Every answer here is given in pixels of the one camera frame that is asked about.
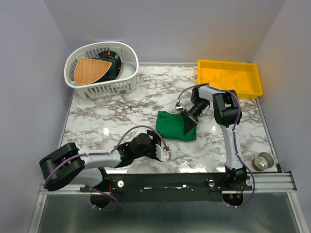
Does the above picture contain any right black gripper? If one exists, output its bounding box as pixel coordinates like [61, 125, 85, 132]
[181, 99, 209, 135]

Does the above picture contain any green t shirt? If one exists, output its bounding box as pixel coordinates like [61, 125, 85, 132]
[155, 111, 197, 142]

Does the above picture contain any yellow plastic tray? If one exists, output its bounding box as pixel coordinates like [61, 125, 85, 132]
[198, 60, 263, 99]

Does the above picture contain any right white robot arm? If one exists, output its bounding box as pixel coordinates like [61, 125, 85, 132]
[175, 83, 248, 190]

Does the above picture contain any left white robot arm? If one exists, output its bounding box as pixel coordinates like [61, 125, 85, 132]
[39, 129, 171, 191]

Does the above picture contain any tape roll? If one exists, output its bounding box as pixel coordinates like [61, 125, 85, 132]
[252, 152, 275, 171]

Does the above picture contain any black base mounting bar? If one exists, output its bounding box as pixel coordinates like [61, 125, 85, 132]
[80, 173, 252, 202]

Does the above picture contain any white plastic laundry basket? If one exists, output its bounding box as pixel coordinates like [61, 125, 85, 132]
[64, 41, 139, 99]

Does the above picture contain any dark teal round plate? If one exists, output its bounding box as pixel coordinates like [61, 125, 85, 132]
[94, 50, 121, 82]

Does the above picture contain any orange woven fan mat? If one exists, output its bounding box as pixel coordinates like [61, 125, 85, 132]
[73, 57, 112, 86]

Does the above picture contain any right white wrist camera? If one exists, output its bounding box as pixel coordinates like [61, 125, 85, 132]
[175, 102, 184, 111]

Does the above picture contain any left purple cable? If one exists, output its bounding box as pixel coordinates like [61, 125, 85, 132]
[43, 125, 171, 212]

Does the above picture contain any aluminium frame rail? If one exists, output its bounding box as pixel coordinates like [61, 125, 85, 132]
[43, 172, 297, 194]

